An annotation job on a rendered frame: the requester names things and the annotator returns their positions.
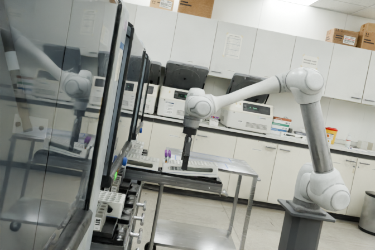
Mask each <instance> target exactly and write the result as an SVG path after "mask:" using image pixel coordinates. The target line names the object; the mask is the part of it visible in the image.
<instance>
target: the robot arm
mask: <svg viewBox="0 0 375 250"><path fill-rule="evenodd" d="M323 87H324V78H323V76H322V74H321V73H320V72H319V71H317V70H316V69H313V68H307V67H303V68H296V69H292V70H289V71H286V72H284V73H280V74H277V75H275V76H272V77H270V78H268V79H266V80H264V81H261V82H259V83H256V84H253V85H250V86H247V87H245V88H242V89H240V90H237V91H235V92H232V93H230V94H227V95H222V96H219V97H215V96H213V95H211V94H207V95H205V91H204V90H203V89H200V88H191V89H190V90H189V92H188V94H187V96H186V101H185V108H184V111H185V114H184V121H183V125H184V128H183V133H184V134H186V135H185V141H184V146H183V149H182V150H183V151H182V155H181V160H182V167H181V169H182V170H187V167H188V162H189V157H190V149H191V142H192V140H193V139H192V138H191V136H192V135H196V133H197V128H199V123H200V120H201V119H204V118H208V117H210V116H212V115H213V114H216V112H217V110H218V109H220V108H223V107H225V106H228V105H231V104H233V103H236V102H239V101H241V100H244V99H247V98H250V97H253V96H257V95H262V94H276V93H284V92H288V93H292V94H293V96H294V98H295V100H296V102H297V103H298V104H299V105H300V109H301V114H302V119H303V123H304V127H305V133H306V138H307V143H308V146H309V151H310V156H311V161H312V163H310V162H307V163H306V164H303V166H302V167H301V169H300V170H299V173H298V175H297V179H296V184H295V192H294V198H293V200H286V202H287V203H288V204H290V205H291V206H292V207H293V208H294V210H295V211H296V212H299V213H309V214H315V215H321V216H324V217H325V216H326V213H325V212H323V211H322V210H321V209H320V207H322V208H323V209H325V210H328V211H340V210H343V209H345V208H346V207H347V206H348V205H349V203H350V193H349V190H348V188H347V187H346V185H345V183H344V181H343V179H342V177H341V174H340V172H339V171H338V170H337V169H335V168H334V167H333V162H332V159H331V153H330V148H329V143H328V138H327V135H326V129H325V124H324V119H323V114H322V110H321V105H320V99H321V97H322V89H323Z"/></svg>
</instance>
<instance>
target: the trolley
mask: <svg viewBox="0 0 375 250"><path fill-rule="evenodd" d="M166 150H167V152H168V150H171V160H181V155H182V151H183V150H180V149H176V148H170V147H166ZM189 161H206V162H216V163H217V165H218V171H220V172H226V173H230V174H237V175H238V181H237V186H236V190H235V196H234V202H233V207H232V213H231V216H230V222H229V228H228V230H224V229H218V228H211V227H205V226H200V225H193V224H187V223H180V222H174V221H170V220H163V219H158V215H159V211H160V205H161V199H162V193H163V189H164V184H160V187H159V191H158V197H157V203H156V209H155V216H154V219H153V225H152V232H151V238H150V241H149V242H147V243H146V244H145V247H144V250H156V246H162V247H168V248H174V249H182V250H237V249H236V247H235V244H234V242H233V239H232V236H231V233H232V228H233V222H234V216H235V211H236V207H237V201H238V195H239V190H240V186H241V181H242V176H249V177H253V179H252V185H251V190H250V194H249V199H248V205H247V211H246V217H245V220H244V226H243V232H242V237H241V243H240V246H239V250H244V245H245V241H246V236H247V230H248V225H249V219H250V216H251V210H252V204H253V198H254V193H255V189H256V183H257V181H261V179H260V178H259V177H258V174H257V173H256V172H255V171H254V170H253V169H252V168H251V167H250V165H249V164H247V163H246V162H245V160H238V159H234V158H228V157H221V156H216V155H209V154H205V153H199V152H193V151H190V157H189Z"/></svg>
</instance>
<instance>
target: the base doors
mask: <svg viewBox="0 0 375 250"><path fill-rule="evenodd" d="M152 124H153V126H152ZM151 131H152V132H151ZM182 132H183V128H180V127H174V126H168V125H164V124H158V123H151V122H145V121H143V127H142V133H139V135H138V141H141V142H144V147H143V149H147V150H148V157H155V158H159V159H160V161H159V165H158V166H159V167H162V161H163V159H164V157H165V149H166V147H170V148H176V149H180V150H182V149H183V146H184V141H185V135H186V134H184V133H182ZM197 134H198V135H202V136H207V137H202V136H197ZM169 135H175V136H178V137H172V136H169ZM150 137H151V139H150ZM191 138H192V139H193V140H192V142H191V149H190V151H193V152H199V153H205V154H209V155H216V156H221V157H228V158H234V159H238V160H245V162H246V163H247V164H249V165H250V167H251V168H252V169H253V170H254V171H255V172H256V173H257V174H258V177H259V178H260V179H261V181H257V183H256V189H255V193H254V198H253V200H255V201H262V202H267V203H272V204H280V203H279V202H278V201H277V199H284V200H293V198H294V192H295V184H296V179H297V175H298V173H299V170H300V169H301V167H302V166H303V164H306V163H307V162H310V163H312V161H311V156H310V151H309V150H308V149H304V148H297V147H291V146H285V145H278V144H275V143H268V142H262V141H256V140H250V139H246V138H239V137H233V136H227V135H223V134H216V133H210V132H204V131H197V133H196V135H195V136H194V135H192V136H191ZM196 139H198V140H196ZM149 144H150V145H149ZM266 146H267V147H273V148H276V149H273V148H267V147H266ZM148 147H149V149H148ZM252 148H255V149H259V150H262V151H256V150H252ZM281 149H284V150H289V151H284V150H281ZM331 159H332V162H340V163H341V164H335V163H333V167H334V168H335V169H337V170H338V171H339V172H340V174H341V177H342V179H343V181H344V183H345V185H346V187H347V188H348V190H349V193H350V203H349V205H348V206H347V207H346V208H345V209H343V210H340V211H328V210H325V209H323V208H322V207H321V208H322V209H323V210H324V211H326V212H330V213H337V214H344V215H350V216H354V217H360V215H361V212H362V206H363V202H364V196H365V191H375V170H372V169H375V161H372V160H366V159H362V158H356V157H350V156H343V155H337V154H333V153H331ZM346 160H349V161H346ZM350 161H355V162H356V163H355V162H350ZM360 162H361V163H364V164H360ZM365 164H370V165H365ZM353 166H355V167H353ZM358 166H359V168H358ZM353 169H355V170H354V173H352V172H353ZM218 177H219V178H220V180H221V181H222V184H223V187H222V190H223V189H225V190H226V192H227V193H228V196H231V197H234V196H235V190H236V186H237V181H238V175H237V174H230V173H226V172H220V171H218ZM252 179H253V177H249V176H242V181H241V186H240V190H239V195H238V198H242V199H249V194H250V190H251V185H252ZM164 186H167V187H170V188H177V189H183V190H192V191H199V192H203V193H210V194H217V195H219V194H218V193H214V192H209V191H202V190H195V189H188V188H184V187H178V186H171V185H164Z"/></svg>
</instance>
